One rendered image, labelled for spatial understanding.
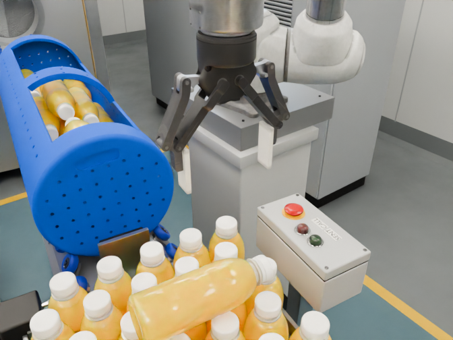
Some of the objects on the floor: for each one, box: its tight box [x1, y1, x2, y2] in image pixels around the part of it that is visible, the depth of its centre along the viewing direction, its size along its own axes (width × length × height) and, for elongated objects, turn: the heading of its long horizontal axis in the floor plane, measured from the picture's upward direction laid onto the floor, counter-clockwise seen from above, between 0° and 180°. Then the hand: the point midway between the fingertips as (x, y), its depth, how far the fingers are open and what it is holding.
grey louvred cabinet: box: [143, 0, 406, 208], centre depth 308 cm, size 54×215×145 cm, turn 36°
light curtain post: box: [82, 0, 111, 94], centre depth 216 cm, size 6×6×170 cm
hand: (226, 170), depth 62 cm, fingers open, 13 cm apart
